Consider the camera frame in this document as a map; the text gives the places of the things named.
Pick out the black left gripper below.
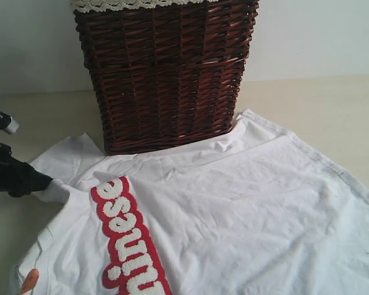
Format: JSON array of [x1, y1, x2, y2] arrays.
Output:
[[0, 143, 53, 197]]

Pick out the white t-shirt with red print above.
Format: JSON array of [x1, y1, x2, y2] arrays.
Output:
[[10, 110, 369, 294]]

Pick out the dark brown wicker basket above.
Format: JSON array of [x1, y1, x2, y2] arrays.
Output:
[[73, 0, 259, 155]]

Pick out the cream lace basket liner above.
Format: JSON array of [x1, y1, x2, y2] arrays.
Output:
[[69, 0, 218, 13]]

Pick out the orange collar label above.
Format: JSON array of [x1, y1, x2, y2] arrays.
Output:
[[19, 269, 39, 295]]

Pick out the black grey left wrist camera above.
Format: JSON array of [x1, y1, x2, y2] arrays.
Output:
[[0, 106, 21, 145]]

